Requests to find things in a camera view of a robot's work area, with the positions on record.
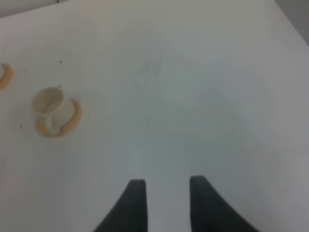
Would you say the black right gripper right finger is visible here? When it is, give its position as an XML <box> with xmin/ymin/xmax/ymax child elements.
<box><xmin>190</xmin><ymin>176</ymin><xmax>257</xmax><ymax>232</ymax></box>

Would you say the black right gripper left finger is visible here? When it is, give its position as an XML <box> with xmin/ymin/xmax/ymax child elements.
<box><xmin>95</xmin><ymin>179</ymin><xmax>147</xmax><ymax>232</ymax></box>

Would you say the orange saucer near teapot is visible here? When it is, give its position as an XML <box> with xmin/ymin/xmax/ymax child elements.
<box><xmin>0</xmin><ymin>63</ymin><xmax>14</xmax><ymax>90</ymax></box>

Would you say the orange saucer on right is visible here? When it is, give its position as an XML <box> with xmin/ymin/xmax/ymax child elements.
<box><xmin>35</xmin><ymin>99</ymin><xmax>82</xmax><ymax>138</ymax></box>

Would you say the white teacup on right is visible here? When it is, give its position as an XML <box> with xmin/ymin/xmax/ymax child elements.
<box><xmin>31</xmin><ymin>87</ymin><xmax>75</xmax><ymax>135</ymax></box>

